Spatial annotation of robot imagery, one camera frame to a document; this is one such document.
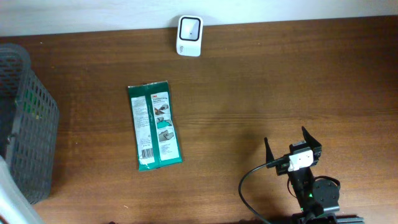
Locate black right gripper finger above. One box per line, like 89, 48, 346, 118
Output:
264, 138, 275, 168
302, 126, 322, 149

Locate green glove package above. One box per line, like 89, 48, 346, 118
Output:
127, 81, 183, 171

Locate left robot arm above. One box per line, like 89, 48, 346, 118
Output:
1, 157, 44, 224

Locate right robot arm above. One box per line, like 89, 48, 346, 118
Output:
264, 128, 364, 224

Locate white barcode scanner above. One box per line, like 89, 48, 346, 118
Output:
176, 15, 203, 57

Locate grey plastic mesh basket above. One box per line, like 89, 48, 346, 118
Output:
1, 44, 60, 204

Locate black right camera cable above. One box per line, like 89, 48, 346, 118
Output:
238, 156, 290, 224

